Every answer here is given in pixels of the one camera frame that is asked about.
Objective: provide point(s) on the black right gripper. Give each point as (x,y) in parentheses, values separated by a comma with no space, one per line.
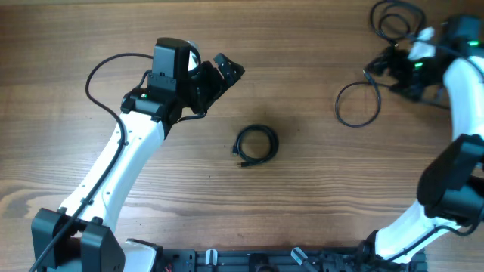
(395,66)

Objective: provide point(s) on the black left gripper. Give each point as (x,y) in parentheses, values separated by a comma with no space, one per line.
(218,84)

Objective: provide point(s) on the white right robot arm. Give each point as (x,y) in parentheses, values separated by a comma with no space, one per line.
(449,196)

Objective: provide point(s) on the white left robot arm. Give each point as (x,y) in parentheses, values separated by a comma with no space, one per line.
(79,235)

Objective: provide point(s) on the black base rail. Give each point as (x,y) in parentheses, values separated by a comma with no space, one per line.
(326,260)

